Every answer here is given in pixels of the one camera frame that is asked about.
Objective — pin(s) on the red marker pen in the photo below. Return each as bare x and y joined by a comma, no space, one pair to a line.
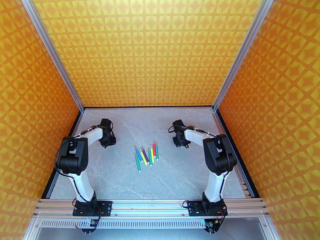
154,149

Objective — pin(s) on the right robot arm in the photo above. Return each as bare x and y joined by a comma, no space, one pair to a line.
220,156

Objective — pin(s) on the purple marker pen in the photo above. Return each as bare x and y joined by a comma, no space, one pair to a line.
145,156

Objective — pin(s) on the yellow marker pen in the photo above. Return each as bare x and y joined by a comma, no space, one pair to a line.
152,156
144,159

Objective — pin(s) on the aluminium frame post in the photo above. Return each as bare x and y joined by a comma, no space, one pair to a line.
50,46
245,46

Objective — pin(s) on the aluminium table side rail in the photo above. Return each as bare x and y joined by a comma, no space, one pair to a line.
220,124
77,124

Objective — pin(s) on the green marker pen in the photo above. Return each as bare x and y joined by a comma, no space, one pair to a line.
138,162
150,157
157,154

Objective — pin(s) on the blue marker pen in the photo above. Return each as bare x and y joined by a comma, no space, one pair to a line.
137,151

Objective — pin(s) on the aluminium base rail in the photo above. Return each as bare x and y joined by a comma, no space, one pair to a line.
150,206

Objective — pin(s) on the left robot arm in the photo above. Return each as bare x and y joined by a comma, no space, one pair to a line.
72,156

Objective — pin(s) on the small circuit board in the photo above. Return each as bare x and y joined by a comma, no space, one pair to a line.
92,223
208,224

